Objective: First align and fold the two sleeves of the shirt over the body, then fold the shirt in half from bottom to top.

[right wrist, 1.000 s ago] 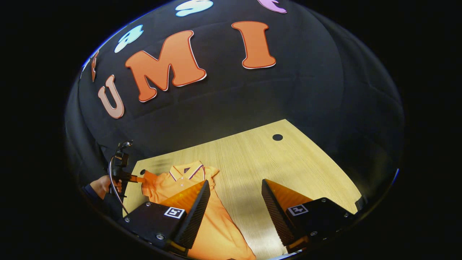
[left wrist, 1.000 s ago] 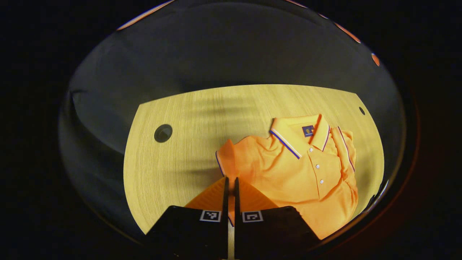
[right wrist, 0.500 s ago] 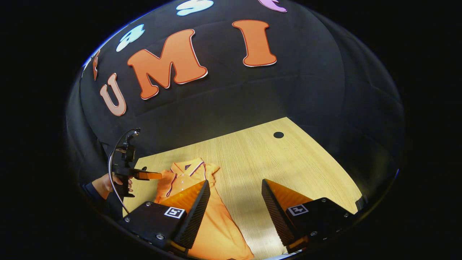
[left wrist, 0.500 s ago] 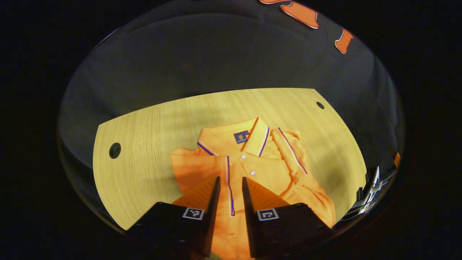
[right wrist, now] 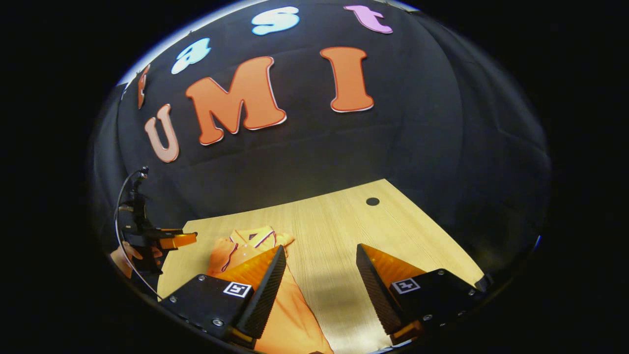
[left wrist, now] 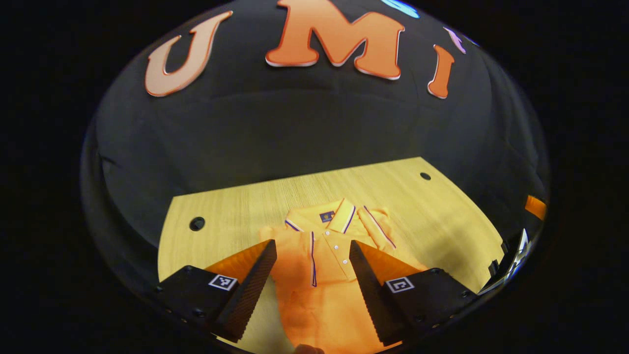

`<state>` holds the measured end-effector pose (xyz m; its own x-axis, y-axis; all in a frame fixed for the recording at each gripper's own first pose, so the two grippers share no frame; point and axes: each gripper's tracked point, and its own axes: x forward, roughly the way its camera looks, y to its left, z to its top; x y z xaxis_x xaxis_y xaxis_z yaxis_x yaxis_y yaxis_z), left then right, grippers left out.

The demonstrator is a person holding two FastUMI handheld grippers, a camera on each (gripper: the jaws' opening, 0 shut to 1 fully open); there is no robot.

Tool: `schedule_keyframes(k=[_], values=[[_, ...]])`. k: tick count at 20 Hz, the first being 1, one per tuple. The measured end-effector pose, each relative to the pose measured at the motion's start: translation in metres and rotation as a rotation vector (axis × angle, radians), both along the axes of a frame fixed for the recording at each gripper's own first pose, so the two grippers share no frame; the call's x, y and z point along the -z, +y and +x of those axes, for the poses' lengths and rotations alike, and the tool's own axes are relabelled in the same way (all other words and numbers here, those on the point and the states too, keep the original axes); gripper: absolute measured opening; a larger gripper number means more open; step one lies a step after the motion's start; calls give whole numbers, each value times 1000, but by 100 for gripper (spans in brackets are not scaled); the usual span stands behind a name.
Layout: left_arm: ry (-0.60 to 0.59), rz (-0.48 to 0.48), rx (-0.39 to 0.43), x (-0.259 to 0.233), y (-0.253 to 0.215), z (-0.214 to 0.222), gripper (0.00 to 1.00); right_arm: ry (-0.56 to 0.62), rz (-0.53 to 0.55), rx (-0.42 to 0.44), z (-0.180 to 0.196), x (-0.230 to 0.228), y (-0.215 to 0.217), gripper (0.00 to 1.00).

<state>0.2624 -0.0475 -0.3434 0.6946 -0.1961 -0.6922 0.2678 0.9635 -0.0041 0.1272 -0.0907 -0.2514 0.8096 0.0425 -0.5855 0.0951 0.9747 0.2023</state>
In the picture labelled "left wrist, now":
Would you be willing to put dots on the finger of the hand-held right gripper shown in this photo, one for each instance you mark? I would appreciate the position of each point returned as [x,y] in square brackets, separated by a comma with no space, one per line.
[535,207]

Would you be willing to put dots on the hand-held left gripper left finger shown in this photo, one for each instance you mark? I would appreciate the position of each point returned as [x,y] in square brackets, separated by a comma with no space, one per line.
[253,295]

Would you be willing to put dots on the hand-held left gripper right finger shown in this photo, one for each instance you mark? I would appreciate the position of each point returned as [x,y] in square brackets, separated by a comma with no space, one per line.
[373,300]

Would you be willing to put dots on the orange polo T-shirt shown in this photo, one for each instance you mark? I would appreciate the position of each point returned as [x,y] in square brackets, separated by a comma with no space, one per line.
[324,305]

